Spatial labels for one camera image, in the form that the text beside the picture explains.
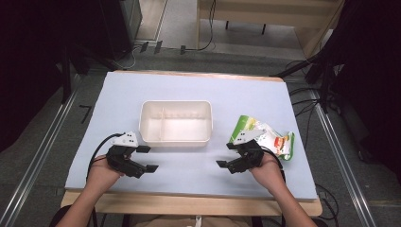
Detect light wooden bench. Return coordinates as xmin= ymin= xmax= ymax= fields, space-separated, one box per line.
xmin=196 ymin=0 xmax=345 ymax=60

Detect dark curtain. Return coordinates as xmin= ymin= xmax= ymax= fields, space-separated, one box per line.
xmin=0 ymin=0 xmax=105 ymax=154
xmin=315 ymin=0 xmax=401 ymax=185

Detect green and white snack packet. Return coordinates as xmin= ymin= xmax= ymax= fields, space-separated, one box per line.
xmin=229 ymin=114 xmax=296 ymax=162

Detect pale blue table mat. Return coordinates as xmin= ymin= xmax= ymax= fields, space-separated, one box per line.
xmin=63 ymin=71 xmax=319 ymax=201

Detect white plastic container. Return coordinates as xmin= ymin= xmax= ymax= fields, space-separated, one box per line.
xmin=138 ymin=99 xmax=215 ymax=148

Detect person's beige trousers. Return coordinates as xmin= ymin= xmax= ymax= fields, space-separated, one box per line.
xmin=127 ymin=215 xmax=254 ymax=227

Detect black stand leg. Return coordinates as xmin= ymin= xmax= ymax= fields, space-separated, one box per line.
xmin=270 ymin=56 xmax=320 ymax=79

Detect black metal stand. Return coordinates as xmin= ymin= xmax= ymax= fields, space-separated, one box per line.
xmin=60 ymin=45 xmax=74 ymax=104

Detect black floor cables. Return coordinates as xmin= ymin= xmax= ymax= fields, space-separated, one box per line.
xmin=285 ymin=60 xmax=325 ymax=150

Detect black cabinet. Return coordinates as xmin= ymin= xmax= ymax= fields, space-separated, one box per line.
xmin=98 ymin=0 xmax=144 ymax=61

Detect wooden table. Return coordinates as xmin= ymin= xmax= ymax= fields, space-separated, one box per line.
xmin=60 ymin=69 xmax=323 ymax=219

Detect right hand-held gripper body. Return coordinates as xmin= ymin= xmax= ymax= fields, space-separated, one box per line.
xmin=228 ymin=128 xmax=267 ymax=175

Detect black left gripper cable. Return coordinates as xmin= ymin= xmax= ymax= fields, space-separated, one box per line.
xmin=86 ymin=131 xmax=127 ymax=183

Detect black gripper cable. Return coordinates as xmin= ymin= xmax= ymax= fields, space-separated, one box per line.
xmin=260 ymin=146 xmax=288 ymax=184
xmin=86 ymin=131 xmax=127 ymax=183

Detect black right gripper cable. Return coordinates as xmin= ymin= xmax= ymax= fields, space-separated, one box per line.
xmin=260 ymin=146 xmax=288 ymax=184

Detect black hanging cable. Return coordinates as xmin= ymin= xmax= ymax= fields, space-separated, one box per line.
xmin=184 ymin=0 xmax=218 ymax=52

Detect black looped floor cable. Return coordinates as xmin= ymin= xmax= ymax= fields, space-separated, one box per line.
xmin=314 ymin=183 xmax=340 ymax=221

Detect metal floor rail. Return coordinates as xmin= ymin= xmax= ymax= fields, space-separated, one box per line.
xmin=309 ymin=89 xmax=377 ymax=227
xmin=0 ymin=84 xmax=80 ymax=227

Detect person's right hand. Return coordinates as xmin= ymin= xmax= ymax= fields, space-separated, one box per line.
xmin=249 ymin=152 xmax=287 ymax=194

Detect person's left hand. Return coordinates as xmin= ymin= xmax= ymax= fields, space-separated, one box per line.
xmin=86 ymin=153 xmax=126 ymax=192

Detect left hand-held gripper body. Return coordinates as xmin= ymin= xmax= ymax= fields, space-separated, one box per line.
xmin=106 ymin=131 xmax=148 ymax=180

